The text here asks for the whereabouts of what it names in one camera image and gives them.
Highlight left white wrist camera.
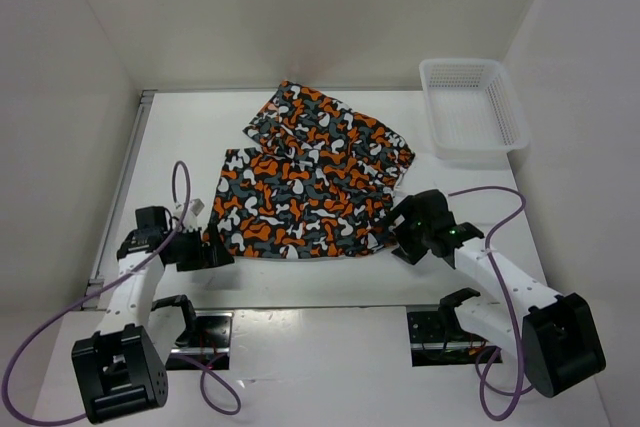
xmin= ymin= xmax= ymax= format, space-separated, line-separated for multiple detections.
xmin=172 ymin=198 xmax=204 ymax=230

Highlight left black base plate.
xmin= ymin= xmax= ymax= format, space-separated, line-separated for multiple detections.
xmin=165 ymin=310 xmax=234 ymax=371

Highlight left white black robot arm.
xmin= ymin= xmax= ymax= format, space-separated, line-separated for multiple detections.
xmin=71 ymin=199 xmax=233 ymax=424

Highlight purple cable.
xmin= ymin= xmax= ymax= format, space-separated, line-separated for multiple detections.
xmin=0 ymin=160 xmax=242 ymax=424
xmin=447 ymin=185 xmax=534 ymax=421

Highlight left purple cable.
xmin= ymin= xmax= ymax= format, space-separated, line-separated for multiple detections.
xmin=0 ymin=160 xmax=242 ymax=424

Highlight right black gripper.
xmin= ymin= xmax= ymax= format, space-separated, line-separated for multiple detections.
xmin=373 ymin=195 xmax=433 ymax=265

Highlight white plastic basket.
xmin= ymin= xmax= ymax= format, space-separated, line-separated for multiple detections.
xmin=419 ymin=58 xmax=530 ymax=160

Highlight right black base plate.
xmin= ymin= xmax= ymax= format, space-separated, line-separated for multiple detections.
xmin=406 ymin=306 xmax=495 ymax=367

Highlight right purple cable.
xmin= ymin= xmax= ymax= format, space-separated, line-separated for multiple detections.
xmin=447 ymin=185 xmax=534 ymax=421

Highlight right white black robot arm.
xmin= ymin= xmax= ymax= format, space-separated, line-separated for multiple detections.
xmin=385 ymin=190 xmax=606 ymax=398

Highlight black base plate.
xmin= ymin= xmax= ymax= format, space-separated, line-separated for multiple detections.
xmin=406 ymin=306 xmax=495 ymax=367
xmin=165 ymin=310 xmax=234 ymax=371

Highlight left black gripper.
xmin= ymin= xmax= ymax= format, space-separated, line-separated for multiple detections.
xmin=167 ymin=222 xmax=233 ymax=272

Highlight orange camouflage shorts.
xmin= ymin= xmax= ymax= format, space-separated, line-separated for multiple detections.
xmin=211 ymin=80 xmax=415 ymax=260

